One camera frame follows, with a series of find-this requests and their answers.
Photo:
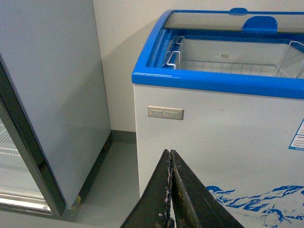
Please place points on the white chest freezer blue trim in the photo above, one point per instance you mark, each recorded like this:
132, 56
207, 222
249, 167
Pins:
235, 132

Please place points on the silver brand nameplate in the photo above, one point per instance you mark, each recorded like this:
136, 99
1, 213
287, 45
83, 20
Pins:
165, 113

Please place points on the grey upright display fridge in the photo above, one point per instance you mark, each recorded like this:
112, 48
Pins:
54, 119

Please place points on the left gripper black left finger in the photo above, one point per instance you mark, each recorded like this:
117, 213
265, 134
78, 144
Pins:
153, 210

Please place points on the white wire freezer basket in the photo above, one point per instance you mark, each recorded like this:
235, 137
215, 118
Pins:
236, 57

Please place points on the blue framed glass freezer lid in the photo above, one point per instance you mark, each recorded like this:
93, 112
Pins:
238, 19

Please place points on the blue instruction sticker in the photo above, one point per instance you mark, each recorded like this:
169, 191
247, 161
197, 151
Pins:
297, 142

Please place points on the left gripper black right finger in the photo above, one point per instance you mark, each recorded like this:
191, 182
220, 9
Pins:
193, 205

